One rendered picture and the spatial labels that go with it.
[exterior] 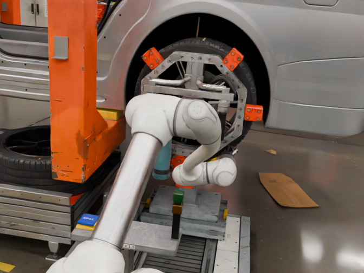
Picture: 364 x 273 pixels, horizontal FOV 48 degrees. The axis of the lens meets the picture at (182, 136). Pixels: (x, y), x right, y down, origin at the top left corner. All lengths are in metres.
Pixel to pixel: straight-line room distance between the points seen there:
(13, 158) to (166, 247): 1.05
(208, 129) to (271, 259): 1.32
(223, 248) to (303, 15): 1.30
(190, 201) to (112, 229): 1.28
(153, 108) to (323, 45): 1.12
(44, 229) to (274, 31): 1.56
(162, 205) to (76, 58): 1.04
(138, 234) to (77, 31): 0.87
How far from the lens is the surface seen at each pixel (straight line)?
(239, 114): 2.08
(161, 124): 1.33
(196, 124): 1.29
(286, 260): 2.51
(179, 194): 1.59
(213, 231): 2.38
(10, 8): 5.12
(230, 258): 2.30
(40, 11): 7.01
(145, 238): 1.70
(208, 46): 2.12
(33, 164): 2.28
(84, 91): 1.83
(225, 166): 1.82
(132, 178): 1.27
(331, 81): 2.24
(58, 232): 2.25
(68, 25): 1.81
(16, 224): 2.35
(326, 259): 2.63
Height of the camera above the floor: 1.37
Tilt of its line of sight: 19 degrees down
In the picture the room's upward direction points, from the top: 5 degrees clockwise
